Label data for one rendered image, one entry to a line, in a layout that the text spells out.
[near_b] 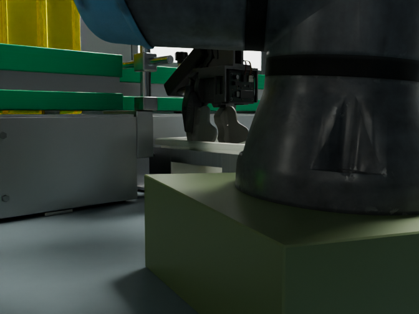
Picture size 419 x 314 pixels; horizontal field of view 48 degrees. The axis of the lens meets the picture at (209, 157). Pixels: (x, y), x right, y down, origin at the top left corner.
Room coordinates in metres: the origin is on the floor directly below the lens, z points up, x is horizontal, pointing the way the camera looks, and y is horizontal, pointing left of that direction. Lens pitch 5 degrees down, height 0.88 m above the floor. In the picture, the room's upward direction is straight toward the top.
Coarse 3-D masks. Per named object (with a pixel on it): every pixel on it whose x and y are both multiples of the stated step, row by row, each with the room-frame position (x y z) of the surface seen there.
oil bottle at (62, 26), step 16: (48, 0) 0.74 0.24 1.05; (64, 0) 0.75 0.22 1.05; (48, 16) 0.74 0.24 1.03; (64, 16) 0.75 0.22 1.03; (48, 32) 0.74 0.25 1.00; (64, 32) 0.75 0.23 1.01; (64, 48) 0.75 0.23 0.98; (80, 48) 0.77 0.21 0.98; (64, 112) 0.75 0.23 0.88; (80, 112) 0.77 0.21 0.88
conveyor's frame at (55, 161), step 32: (0, 128) 0.56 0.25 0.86; (32, 128) 0.58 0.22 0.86; (64, 128) 0.61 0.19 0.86; (96, 128) 0.64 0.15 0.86; (128, 128) 0.68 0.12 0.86; (160, 128) 0.84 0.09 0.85; (0, 160) 0.56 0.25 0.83; (32, 160) 0.58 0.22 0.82; (64, 160) 0.61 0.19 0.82; (96, 160) 0.64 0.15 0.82; (128, 160) 0.68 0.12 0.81; (0, 192) 0.56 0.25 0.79; (32, 192) 0.58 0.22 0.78; (64, 192) 0.61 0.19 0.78; (96, 192) 0.64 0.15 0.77; (128, 192) 0.68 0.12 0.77
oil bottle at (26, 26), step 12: (12, 0) 0.70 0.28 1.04; (24, 0) 0.71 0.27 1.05; (36, 0) 0.73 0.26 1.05; (12, 12) 0.70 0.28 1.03; (24, 12) 0.71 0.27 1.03; (36, 12) 0.73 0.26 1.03; (12, 24) 0.70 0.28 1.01; (24, 24) 0.71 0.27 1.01; (36, 24) 0.72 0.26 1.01; (12, 36) 0.70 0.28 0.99; (24, 36) 0.71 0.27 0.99; (36, 36) 0.72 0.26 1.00
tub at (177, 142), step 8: (160, 144) 0.73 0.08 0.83; (168, 144) 0.71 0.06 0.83; (176, 144) 0.70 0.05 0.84; (184, 144) 0.69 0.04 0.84; (192, 144) 0.67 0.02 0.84; (200, 144) 0.66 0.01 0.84; (208, 144) 0.65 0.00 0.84; (216, 144) 0.64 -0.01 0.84; (224, 144) 0.63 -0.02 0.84; (232, 144) 0.62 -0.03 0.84; (240, 144) 0.61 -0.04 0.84; (224, 152) 0.64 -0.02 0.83; (232, 152) 0.63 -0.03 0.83
